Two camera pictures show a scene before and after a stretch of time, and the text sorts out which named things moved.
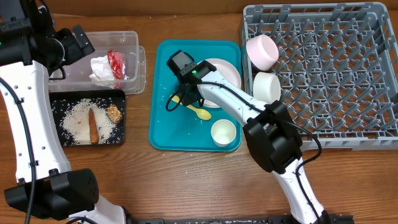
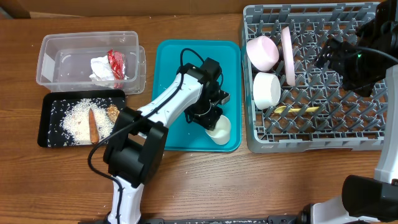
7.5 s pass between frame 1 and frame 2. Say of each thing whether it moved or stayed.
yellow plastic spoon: moved
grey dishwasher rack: stayed
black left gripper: moved
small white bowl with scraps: stayed
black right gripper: moved
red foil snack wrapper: stayed
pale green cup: moved
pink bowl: stayed
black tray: stayed
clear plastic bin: stayed
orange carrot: stayed
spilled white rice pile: stayed
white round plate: moved
